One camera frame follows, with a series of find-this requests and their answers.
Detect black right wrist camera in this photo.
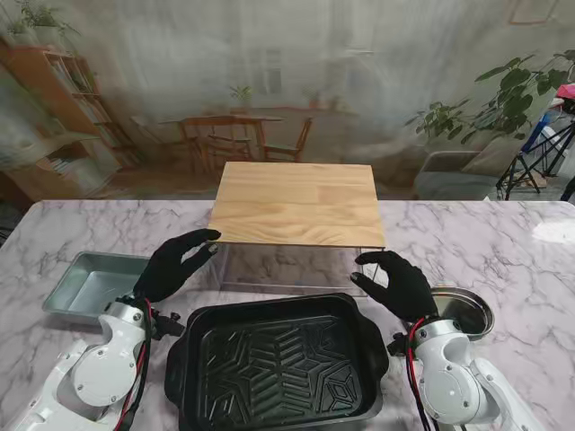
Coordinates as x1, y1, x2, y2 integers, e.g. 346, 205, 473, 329
386, 331, 412, 358

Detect red and black arm cable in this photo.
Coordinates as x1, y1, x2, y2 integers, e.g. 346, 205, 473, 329
119, 295, 156, 431
403, 321, 444, 431

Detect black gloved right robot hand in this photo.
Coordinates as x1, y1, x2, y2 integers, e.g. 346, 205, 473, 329
349, 250, 439, 323

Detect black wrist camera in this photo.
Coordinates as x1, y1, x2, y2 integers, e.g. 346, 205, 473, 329
386, 331, 412, 358
150, 309, 186, 340

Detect large black patterned baking tray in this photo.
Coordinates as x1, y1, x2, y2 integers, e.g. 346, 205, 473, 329
164, 292, 388, 431

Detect blue board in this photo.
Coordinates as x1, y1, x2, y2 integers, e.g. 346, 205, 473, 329
520, 111, 552, 156

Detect wooden top wire frame shelf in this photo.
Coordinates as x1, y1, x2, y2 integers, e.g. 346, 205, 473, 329
204, 161, 388, 300

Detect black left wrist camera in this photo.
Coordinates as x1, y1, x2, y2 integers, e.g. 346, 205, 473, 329
150, 309, 186, 340

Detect round stainless steel tray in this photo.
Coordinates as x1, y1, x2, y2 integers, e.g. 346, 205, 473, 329
429, 286, 494, 345

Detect black tripod stand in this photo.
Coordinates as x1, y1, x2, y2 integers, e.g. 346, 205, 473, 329
496, 119, 575, 202

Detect printed room scene backdrop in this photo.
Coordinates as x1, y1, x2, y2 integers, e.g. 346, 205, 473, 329
0, 0, 575, 202

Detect silver rectangular baking tray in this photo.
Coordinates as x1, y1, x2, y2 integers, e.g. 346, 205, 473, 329
42, 251, 152, 328

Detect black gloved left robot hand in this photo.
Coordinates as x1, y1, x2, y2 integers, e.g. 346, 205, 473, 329
132, 227, 222, 303

